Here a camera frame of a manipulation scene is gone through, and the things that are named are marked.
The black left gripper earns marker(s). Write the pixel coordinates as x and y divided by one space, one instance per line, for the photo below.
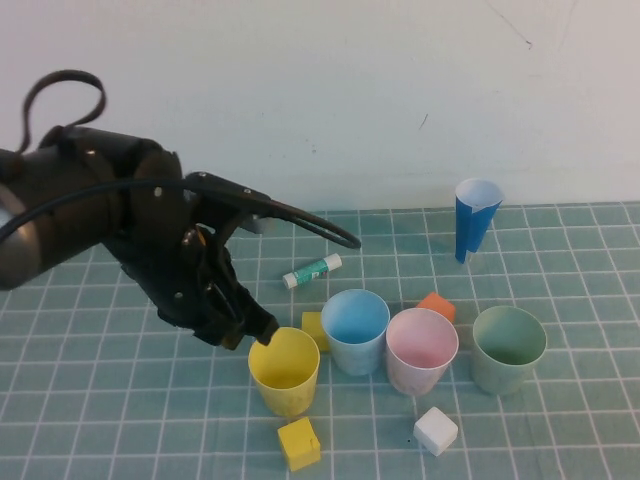
170 260

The yellow plastic cup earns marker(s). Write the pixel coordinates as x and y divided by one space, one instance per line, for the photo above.
287 395

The pink plastic cup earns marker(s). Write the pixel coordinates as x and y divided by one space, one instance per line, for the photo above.
415 380

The green plastic cup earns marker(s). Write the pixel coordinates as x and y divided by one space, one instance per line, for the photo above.
500 380

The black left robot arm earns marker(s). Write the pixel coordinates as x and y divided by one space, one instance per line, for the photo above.
60 235

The yellow cube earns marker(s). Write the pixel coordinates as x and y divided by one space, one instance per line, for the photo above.
299 444
313 325

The green white glue stick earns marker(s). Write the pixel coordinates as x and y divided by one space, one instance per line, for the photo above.
310 271

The blue plastic cup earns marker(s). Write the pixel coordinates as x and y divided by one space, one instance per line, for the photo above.
352 357

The green checked tablecloth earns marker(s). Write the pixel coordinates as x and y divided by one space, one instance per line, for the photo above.
100 400

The orange cube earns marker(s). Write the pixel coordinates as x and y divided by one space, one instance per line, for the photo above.
436 303

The white cube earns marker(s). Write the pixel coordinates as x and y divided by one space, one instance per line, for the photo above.
435 430

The blue paper cone cup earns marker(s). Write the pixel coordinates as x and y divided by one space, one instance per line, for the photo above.
467 225

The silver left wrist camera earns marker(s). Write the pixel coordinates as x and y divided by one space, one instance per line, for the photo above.
260 223

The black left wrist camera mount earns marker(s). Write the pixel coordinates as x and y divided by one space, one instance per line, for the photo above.
225 190

